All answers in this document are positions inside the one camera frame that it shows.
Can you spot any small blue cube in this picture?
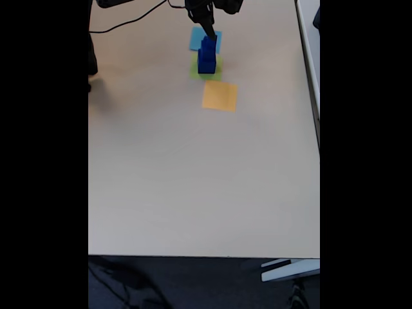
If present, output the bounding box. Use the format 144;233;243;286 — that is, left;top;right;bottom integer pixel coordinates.
201;35;218;52

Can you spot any medium blue cube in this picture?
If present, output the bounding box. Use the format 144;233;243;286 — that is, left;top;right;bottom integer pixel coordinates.
199;41;216;62

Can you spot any large blue cube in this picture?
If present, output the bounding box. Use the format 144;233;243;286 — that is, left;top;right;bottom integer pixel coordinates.
197;48;216;75

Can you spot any blue paper square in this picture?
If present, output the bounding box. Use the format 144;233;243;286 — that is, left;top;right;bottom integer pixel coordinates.
189;26;223;54

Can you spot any green paper square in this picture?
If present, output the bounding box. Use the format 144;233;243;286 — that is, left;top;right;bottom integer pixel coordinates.
188;53;224;81

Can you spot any orange paper square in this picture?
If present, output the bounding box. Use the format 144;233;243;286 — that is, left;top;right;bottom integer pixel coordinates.
201;80;239;113

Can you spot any white neighbouring table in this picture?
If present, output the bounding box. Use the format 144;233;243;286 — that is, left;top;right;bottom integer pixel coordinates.
294;0;321;152

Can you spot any white table foot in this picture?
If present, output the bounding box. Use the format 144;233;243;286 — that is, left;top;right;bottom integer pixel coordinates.
260;258;321;283

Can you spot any black camera box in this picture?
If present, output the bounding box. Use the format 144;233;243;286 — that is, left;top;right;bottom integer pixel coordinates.
214;0;244;15

